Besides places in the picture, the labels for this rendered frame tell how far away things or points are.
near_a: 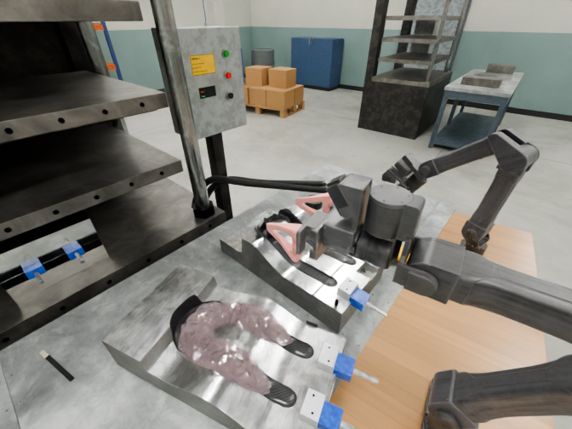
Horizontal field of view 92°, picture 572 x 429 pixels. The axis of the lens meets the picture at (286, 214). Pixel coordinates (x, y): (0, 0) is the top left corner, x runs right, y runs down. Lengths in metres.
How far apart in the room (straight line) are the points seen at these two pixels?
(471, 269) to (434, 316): 0.53
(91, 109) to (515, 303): 1.06
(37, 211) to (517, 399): 1.17
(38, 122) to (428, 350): 1.19
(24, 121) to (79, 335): 0.58
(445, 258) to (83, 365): 0.84
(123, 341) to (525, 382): 0.74
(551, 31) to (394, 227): 6.71
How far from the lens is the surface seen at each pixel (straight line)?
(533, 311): 0.46
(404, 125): 4.74
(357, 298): 0.78
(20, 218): 1.09
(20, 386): 0.98
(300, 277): 0.83
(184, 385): 0.70
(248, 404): 0.68
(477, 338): 0.96
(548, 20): 7.04
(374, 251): 0.44
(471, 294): 0.44
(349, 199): 0.41
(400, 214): 0.40
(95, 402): 0.86
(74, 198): 1.09
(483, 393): 0.61
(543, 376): 0.58
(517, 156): 0.97
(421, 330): 0.91
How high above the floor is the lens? 1.50
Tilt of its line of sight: 35 degrees down
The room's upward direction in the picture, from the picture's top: straight up
